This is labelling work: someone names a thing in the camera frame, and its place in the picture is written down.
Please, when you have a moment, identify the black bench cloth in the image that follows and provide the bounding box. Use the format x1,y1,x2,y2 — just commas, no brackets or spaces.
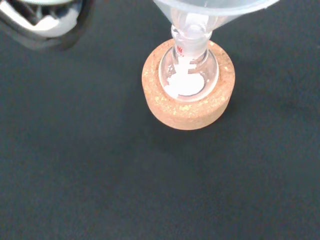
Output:
0,0,320,240

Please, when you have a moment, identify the glass round-bottom flask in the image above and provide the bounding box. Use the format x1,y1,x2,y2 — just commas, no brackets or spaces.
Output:
158,23,220,103

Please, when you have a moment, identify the cork ring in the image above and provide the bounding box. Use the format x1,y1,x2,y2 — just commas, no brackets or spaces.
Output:
141,38,236,131

